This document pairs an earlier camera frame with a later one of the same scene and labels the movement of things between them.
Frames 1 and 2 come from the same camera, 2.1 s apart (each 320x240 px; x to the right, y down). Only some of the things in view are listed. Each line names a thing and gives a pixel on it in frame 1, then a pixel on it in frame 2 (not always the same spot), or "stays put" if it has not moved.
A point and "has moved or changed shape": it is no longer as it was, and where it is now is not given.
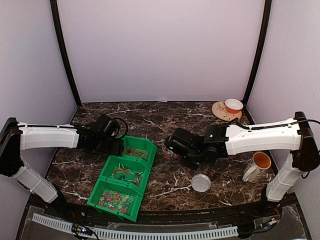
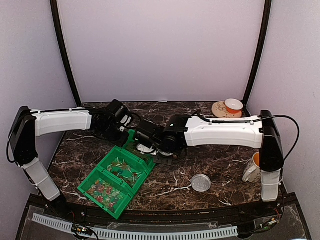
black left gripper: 117,149 -> 120,142
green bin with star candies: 117,198 has moved or changed shape
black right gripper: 192,166 -> 167,161
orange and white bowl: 234,106 stays put
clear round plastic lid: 201,183 stays put
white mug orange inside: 260,161 stays put
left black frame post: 53,9 stays put
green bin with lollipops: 129,171 has moved or changed shape
